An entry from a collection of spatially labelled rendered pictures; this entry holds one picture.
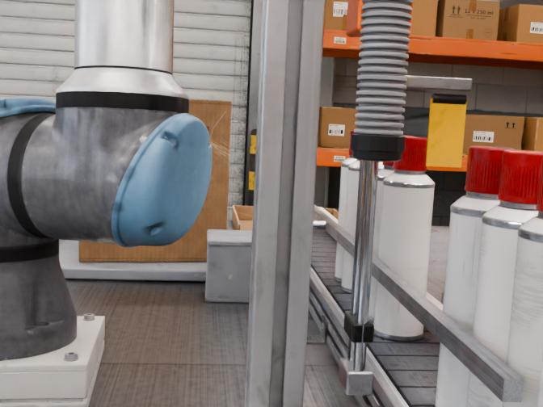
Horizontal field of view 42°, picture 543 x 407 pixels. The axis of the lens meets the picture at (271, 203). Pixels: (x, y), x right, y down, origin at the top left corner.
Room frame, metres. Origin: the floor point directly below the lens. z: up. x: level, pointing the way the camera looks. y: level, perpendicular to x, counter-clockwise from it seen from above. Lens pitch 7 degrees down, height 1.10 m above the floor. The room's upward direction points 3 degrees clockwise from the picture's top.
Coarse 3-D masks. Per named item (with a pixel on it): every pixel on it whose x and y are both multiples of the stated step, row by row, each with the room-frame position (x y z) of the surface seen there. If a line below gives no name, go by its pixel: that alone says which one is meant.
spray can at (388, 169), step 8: (384, 168) 0.76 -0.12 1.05; (392, 168) 0.75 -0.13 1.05; (384, 176) 0.75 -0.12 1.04; (376, 208) 0.75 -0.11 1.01; (376, 216) 0.75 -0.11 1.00; (376, 224) 0.75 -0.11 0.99; (376, 232) 0.75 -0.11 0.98; (376, 240) 0.75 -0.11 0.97; (376, 248) 0.75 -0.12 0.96; (376, 280) 0.75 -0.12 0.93
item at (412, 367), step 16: (320, 240) 1.25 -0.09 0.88; (320, 256) 1.10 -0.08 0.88; (320, 272) 0.99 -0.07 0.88; (336, 288) 0.90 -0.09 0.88; (432, 336) 0.71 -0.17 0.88; (384, 352) 0.65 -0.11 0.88; (400, 352) 0.65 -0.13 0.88; (416, 352) 0.66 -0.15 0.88; (432, 352) 0.66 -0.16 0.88; (384, 368) 0.61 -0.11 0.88; (400, 368) 0.61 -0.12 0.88; (416, 368) 0.61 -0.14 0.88; (432, 368) 0.61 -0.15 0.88; (400, 384) 0.57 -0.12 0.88; (416, 384) 0.57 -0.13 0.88; (432, 384) 0.57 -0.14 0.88; (416, 400) 0.54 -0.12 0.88; (432, 400) 0.54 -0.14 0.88
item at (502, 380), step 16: (336, 224) 0.91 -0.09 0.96; (336, 240) 0.86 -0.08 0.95; (352, 240) 0.80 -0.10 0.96; (352, 256) 0.77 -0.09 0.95; (384, 272) 0.64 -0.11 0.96; (400, 288) 0.58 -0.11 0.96; (416, 304) 0.54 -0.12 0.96; (432, 304) 0.53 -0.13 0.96; (432, 320) 0.50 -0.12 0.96; (448, 320) 0.49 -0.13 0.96; (448, 336) 0.46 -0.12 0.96; (464, 336) 0.45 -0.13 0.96; (464, 352) 0.43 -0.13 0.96; (480, 352) 0.42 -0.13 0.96; (480, 368) 0.41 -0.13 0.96; (496, 368) 0.39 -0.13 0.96; (496, 384) 0.38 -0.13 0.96; (512, 384) 0.38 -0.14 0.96; (512, 400) 0.38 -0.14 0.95
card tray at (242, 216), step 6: (234, 210) 1.66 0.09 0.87; (240, 210) 1.75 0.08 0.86; (246, 210) 1.75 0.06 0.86; (252, 210) 1.75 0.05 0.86; (330, 210) 1.78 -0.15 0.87; (234, 216) 1.62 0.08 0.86; (240, 216) 1.75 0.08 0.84; (246, 216) 1.75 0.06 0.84; (252, 216) 1.75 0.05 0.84; (336, 216) 1.73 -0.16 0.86; (234, 222) 1.61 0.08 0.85; (240, 222) 1.71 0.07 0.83; (246, 222) 1.72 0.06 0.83; (252, 222) 1.72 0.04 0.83; (234, 228) 1.60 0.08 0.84; (240, 228) 1.63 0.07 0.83; (246, 228) 1.63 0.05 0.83
